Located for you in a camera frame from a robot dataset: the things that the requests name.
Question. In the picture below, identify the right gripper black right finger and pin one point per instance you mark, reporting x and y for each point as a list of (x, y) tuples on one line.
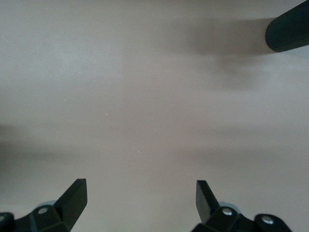
[(205, 205)]

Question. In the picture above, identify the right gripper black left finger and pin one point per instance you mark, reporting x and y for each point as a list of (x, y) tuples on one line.
[(70, 205)]

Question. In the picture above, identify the black ribbed cylinder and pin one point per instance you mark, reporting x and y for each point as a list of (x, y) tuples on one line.
[(289, 29)]

